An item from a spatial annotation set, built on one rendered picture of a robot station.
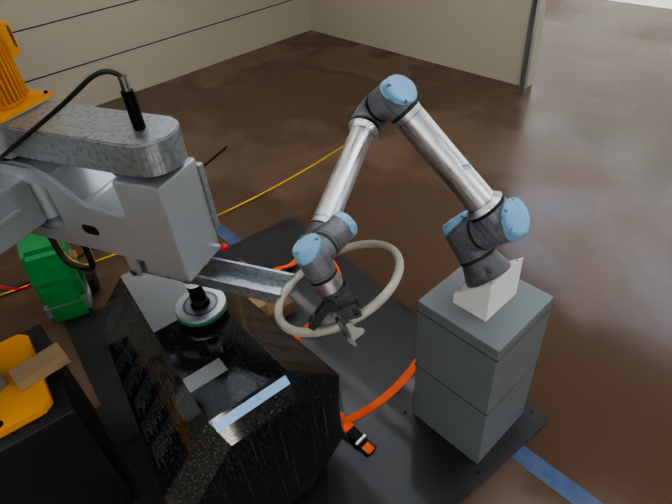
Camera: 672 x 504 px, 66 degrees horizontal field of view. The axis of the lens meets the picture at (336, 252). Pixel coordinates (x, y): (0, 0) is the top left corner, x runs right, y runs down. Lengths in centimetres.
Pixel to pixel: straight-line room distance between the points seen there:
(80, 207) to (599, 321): 285
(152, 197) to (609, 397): 246
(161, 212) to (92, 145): 30
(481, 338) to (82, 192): 161
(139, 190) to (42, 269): 194
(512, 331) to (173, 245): 131
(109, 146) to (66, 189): 41
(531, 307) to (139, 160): 157
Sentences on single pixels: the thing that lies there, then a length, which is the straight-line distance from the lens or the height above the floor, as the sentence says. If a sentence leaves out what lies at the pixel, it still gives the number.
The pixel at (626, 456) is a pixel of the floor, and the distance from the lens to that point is 298.
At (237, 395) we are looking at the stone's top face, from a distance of 200.
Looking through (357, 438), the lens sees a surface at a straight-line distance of 274.
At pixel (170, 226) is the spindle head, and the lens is 186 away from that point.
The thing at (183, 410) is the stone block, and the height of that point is 78.
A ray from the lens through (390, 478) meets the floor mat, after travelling 268.
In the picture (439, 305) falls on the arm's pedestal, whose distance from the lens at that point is 219.
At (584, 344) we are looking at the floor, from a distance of 335.
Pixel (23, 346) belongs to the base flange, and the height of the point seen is 78.
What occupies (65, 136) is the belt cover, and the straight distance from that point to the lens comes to 195.
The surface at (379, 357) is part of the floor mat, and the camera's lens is 307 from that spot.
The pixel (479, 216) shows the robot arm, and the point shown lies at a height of 130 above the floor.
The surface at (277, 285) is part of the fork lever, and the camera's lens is 197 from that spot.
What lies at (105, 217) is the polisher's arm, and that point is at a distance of 208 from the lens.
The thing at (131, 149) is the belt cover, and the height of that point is 168.
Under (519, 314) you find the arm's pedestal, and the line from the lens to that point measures 221.
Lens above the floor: 241
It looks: 40 degrees down
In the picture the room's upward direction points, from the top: 6 degrees counter-clockwise
